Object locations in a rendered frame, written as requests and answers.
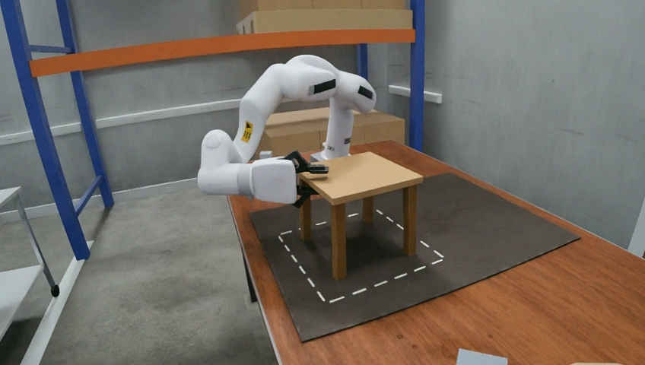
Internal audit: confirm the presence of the dark brown flat mat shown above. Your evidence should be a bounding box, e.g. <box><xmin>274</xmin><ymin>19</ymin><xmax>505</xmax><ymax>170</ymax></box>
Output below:
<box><xmin>249</xmin><ymin>172</ymin><xmax>581</xmax><ymax>343</ymax></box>

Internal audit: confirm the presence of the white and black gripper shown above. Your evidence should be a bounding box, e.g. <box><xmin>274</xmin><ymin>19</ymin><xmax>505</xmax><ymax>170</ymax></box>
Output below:
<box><xmin>249</xmin><ymin>150</ymin><xmax>329</xmax><ymax>208</ymax></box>

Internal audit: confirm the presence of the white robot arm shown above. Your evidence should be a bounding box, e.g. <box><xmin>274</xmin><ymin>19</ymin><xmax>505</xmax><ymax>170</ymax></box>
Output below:
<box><xmin>198</xmin><ymin>55</ymin><xmax>376</xmax><ymax>201</ymax></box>

